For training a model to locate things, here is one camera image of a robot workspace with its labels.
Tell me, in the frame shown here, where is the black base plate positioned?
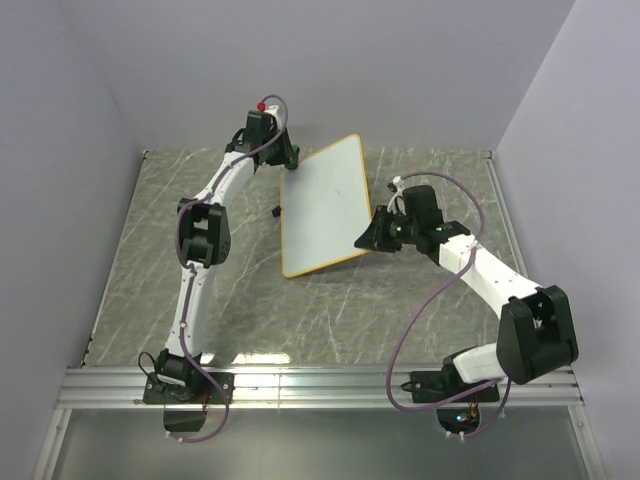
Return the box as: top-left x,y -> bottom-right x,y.
142,372 -> 234,405
400,371 -> 500,404

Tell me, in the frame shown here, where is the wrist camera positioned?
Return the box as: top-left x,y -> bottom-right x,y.
387,176 -> 443,228
243,101 -> 284,150

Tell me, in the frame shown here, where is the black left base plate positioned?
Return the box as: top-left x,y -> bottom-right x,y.
142,372 -> 234,405

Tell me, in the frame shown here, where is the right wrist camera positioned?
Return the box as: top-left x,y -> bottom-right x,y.
387,176 -> 443,228

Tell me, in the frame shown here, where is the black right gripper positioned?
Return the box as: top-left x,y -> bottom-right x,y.
356,206 -> 419,254

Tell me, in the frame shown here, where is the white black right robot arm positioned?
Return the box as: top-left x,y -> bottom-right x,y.
355,177 -> 579,403

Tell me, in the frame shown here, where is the aluminium mounting rail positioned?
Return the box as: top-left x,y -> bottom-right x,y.
55,365 -> 584,410

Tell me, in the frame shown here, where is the yellow framed whiteboard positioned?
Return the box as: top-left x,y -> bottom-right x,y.
279,134 -> 372,279

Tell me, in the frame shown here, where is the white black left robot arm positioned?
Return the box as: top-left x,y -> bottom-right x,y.
143,100 -> 299,404

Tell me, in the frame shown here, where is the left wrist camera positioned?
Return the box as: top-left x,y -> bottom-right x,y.
243,101 -> 284,150

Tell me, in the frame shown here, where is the green whiteboard eraser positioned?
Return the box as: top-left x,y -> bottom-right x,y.
285,144 -> 300,170

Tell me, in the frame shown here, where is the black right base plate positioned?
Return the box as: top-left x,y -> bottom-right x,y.
400,371 -> 500,404

